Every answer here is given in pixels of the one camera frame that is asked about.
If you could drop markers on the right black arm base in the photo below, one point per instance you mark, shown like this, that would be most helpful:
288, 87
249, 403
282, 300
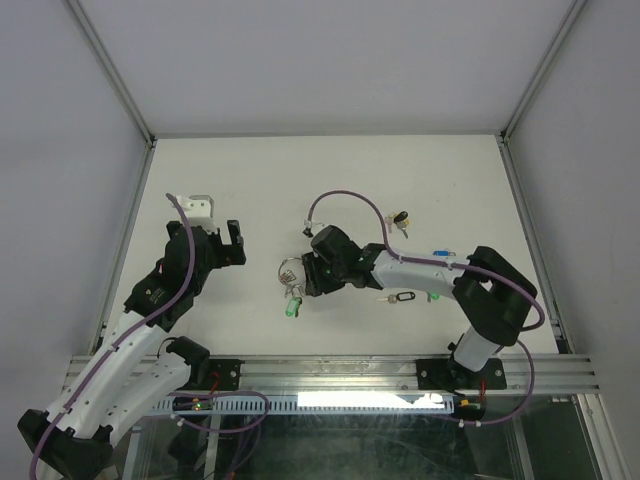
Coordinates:
444, 374

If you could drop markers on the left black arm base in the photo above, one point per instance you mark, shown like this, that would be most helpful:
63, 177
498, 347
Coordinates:
220, 375

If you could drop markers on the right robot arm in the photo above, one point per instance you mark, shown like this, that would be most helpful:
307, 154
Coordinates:
495, 298

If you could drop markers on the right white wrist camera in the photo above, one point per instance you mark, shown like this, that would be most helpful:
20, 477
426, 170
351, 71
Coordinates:
311, 228

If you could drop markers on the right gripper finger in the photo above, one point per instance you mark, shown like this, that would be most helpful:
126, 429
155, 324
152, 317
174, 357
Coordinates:
311, 289
309, 262

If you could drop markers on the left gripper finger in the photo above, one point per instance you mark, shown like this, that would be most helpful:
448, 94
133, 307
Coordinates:
235, 234
210, 238

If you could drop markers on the yellow black tag key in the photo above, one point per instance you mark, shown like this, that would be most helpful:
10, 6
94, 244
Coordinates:
397, 221

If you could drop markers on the silver keyring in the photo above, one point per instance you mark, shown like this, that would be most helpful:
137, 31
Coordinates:
291, 275

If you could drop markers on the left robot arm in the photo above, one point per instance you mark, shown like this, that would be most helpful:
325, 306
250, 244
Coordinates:
78, 432

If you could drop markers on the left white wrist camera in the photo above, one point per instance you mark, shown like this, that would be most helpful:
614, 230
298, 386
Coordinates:
199, 211

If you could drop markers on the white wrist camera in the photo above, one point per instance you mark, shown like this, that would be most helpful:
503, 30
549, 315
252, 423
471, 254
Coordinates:
311, 228
199, 211

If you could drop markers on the aluminium mounting rail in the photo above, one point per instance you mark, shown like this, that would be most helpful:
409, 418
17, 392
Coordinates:
551, 374

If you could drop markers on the grey slotted cable duct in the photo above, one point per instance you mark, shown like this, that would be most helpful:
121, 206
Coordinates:
315, 403

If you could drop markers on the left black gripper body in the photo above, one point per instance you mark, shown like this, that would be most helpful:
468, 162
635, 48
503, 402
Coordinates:
218, 256

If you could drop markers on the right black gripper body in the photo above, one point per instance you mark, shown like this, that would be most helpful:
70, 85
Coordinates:
329, 276

